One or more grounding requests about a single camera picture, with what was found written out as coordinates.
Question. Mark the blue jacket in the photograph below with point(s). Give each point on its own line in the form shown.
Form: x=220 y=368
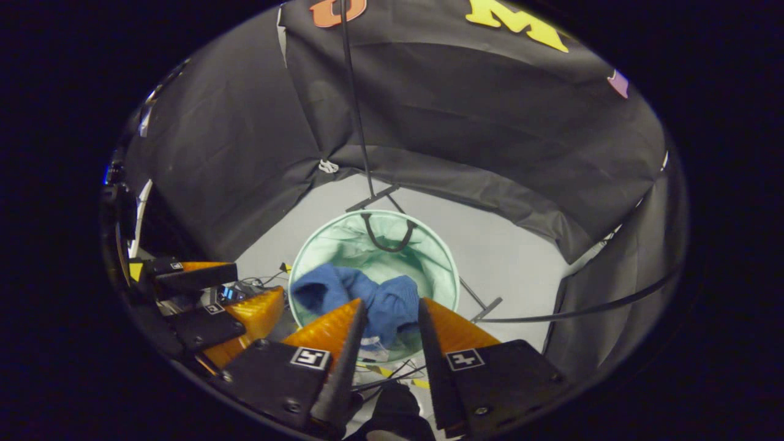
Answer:
x=331 y=288

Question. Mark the black backdrop cloth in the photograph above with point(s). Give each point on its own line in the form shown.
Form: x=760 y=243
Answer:
x=490 y=122

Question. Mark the green laundry hamper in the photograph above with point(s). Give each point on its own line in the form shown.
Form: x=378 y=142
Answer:
x=367 y=251

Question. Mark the black metal clothes rack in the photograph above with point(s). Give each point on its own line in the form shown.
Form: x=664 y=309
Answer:
x=358 y=122

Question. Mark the small blue-lit device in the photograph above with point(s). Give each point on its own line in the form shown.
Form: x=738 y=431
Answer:
x=230 y=293

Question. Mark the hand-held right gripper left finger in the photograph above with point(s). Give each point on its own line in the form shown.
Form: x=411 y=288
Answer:
x=349 y=367

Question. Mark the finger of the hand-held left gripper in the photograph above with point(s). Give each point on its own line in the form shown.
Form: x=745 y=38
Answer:
x=196 y=278
x=208 y=327

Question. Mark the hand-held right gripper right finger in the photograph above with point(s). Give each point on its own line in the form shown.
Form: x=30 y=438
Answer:
x=435 y=380

